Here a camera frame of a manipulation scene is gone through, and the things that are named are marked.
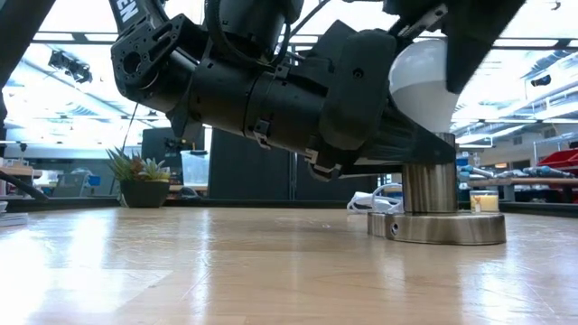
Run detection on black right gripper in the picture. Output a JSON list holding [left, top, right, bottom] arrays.
[[382, 0, 527, 95]]

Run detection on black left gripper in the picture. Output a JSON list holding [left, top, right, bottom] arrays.
[[246, 20, 457, 182]]

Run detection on white lightbulb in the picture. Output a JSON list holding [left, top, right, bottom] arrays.
[[388, 38, 460, 135]]

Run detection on brushed metal lamp socket base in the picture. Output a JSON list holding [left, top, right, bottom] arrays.
[[366, 131, 508, 246]]

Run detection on black overhead beam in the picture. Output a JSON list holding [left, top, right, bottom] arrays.
[[31, 31, 578, 51]]

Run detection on grey robot parts on bench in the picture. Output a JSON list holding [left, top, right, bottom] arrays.
[[456, 163, 566, 181]]

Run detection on red storage bin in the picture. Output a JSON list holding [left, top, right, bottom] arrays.
[[536, 148, 578, 181]]

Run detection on wooden workbench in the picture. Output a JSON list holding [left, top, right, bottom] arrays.
[[467, 177, 578, 203]]

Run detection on clear plastic storage bin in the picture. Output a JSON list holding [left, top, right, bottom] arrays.
[[180, 149, 211, 187]]

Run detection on black computer monitor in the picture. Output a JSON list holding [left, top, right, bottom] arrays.
[[140, 126, 208, 186]]

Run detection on potted succulent plant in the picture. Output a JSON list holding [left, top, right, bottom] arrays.
[[105, 146, 173, 209]]

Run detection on white power cord with switch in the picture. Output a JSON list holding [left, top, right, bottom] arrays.
[[346, 181, 406, 216]]

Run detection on black aluminium table frame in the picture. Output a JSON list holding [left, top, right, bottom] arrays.
[[0, 171, 578, 218]]

